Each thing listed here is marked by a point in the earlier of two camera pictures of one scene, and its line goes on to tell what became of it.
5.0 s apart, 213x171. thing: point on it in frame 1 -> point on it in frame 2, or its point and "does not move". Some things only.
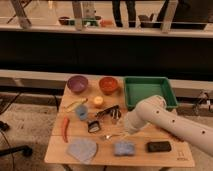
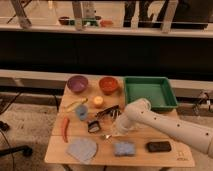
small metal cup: [115, 113] does not move
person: [131, 11] -> [144, 21]
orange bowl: [108, 85] does not move
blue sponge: [124, 148] does not move
